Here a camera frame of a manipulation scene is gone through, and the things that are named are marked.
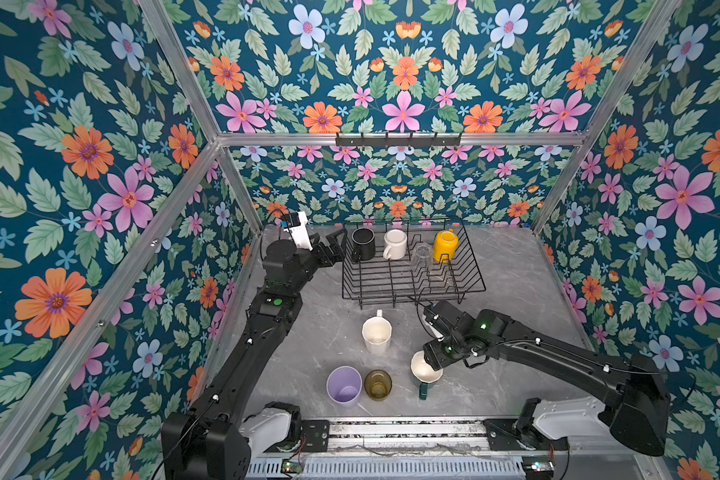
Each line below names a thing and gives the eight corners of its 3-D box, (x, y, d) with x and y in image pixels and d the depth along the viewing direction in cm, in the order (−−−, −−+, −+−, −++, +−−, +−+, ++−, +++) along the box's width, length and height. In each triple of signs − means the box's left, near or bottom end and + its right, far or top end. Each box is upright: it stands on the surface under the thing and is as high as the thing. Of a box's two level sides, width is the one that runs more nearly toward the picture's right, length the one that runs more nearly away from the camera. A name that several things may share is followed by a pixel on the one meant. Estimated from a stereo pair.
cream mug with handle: (375, 363, 87) (374, 349, 79) (358, 341, 91) (356, 326, 83) (397, 344, 90) (398, 330, 82) (379, 325, 95) (379, 309, 86)
